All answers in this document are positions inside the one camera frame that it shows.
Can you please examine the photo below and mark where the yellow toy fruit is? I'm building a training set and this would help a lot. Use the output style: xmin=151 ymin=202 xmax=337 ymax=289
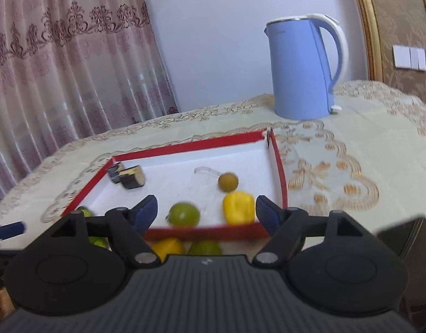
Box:
xmin=151 ymin=238 xmax=185 ymax=261

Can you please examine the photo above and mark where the dark cylinder with tan face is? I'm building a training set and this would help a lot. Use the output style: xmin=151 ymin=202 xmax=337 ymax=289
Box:
xmin=120 ymin=166 xmax=146 ymax=190

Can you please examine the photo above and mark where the blue electric kettle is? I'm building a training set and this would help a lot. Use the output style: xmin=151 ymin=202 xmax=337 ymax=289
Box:
xmin=264 ymin=14 xmax=349 ymax=120

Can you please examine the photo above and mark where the gold framed upholstered panel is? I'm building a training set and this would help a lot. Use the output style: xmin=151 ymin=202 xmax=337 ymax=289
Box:
xmin=348 ymin=0 xmax=426 ymax=106

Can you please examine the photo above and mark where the white wall switch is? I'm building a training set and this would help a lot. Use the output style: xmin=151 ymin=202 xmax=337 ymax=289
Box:
xmin=393 ymin=44 xmax=426 ymax=72

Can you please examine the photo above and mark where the round green toy fruit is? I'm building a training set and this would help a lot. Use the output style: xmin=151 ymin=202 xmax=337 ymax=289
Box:
xmin=166 ymin=202 xmax=201 ymax=227

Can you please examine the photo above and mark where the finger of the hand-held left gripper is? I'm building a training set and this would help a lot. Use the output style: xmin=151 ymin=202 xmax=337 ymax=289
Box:
xmin=0 ymin=221 xmax=27 ymax=242

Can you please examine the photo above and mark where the beige embroidered tablecloth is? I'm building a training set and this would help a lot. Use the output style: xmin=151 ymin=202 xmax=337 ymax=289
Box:
xmin=0 ymin=80 xmax=426 ymax=250

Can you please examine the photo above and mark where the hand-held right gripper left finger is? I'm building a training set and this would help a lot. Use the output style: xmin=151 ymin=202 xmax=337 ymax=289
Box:
xmin=43 ymin=195 xmax=158 ymax=268

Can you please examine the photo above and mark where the yellow toy pepper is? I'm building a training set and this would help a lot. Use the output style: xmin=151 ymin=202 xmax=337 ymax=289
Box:
xmin=223 ymin=191 xmax=256 ymax=224

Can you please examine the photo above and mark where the red shallow cardboard box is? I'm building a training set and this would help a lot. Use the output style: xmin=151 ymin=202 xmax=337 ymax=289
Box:
xmin=60 ymin=128 xmax=288 ymax=242

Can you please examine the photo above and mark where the black object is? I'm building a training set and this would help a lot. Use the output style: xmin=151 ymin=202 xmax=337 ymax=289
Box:
xmin=376 ymin=217 xmax=426 ymax=324

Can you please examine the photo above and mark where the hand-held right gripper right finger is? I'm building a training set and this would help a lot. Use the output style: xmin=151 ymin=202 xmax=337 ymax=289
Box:
xmin=253 ymin=195 xmax=372 ymax=268

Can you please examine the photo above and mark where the brown round toy fruit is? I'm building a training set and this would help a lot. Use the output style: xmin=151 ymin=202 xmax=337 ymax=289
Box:
xmin=218 ymin=172 xmax=239 ymax=193

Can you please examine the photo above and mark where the pink patterned curtain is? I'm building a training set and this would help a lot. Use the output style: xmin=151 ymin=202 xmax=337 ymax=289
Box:
xmin=0 ymin=0 xmax=179 ymax=212

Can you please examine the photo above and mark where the small dark cylinder piece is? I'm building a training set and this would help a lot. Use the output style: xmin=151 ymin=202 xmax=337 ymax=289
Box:
xmin=107 ymin=162 xmax=125 ymax=184

